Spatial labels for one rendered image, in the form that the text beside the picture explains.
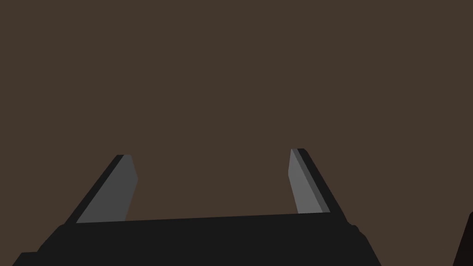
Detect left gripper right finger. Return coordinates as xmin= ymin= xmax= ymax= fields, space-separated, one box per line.
xmin=288 ymin=148 xmax=348 ymax=225

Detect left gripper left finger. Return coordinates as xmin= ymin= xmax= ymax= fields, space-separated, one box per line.
xmin=65 ymin=154 xmax=139 ymax=224

